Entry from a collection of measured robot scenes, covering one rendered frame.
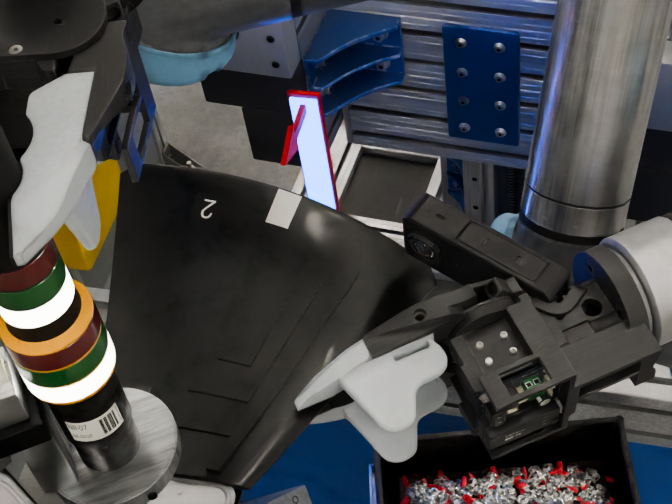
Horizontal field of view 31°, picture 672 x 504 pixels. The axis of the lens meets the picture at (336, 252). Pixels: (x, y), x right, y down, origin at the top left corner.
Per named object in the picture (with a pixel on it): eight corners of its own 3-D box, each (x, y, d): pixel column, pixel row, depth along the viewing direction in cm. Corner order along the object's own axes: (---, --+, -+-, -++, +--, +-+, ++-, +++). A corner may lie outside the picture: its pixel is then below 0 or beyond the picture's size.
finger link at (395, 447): (328, 483, 72) (469, 418, 73) (290, 401, 75) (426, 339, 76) (335, 502, 75) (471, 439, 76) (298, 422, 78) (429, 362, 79)
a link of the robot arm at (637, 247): (655, 193, 76) (638, 264, 83) (591, 220, 76) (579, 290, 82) (724, 285, 72) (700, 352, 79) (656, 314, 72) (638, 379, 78)
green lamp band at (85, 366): (25, 401, 55) (17, 386, 54) (7, 329, 58) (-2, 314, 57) (118, 366, 56) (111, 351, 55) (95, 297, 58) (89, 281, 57)
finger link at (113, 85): (133, 160, 50) (138, 22, 56) (124, 133, 49) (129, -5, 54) (19, 176, 50) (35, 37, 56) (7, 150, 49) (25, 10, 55)
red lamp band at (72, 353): (16, 385, 54) (7, 370, 53) (-2, 313, 57) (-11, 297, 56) (111, 350, 55) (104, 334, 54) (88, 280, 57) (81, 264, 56)
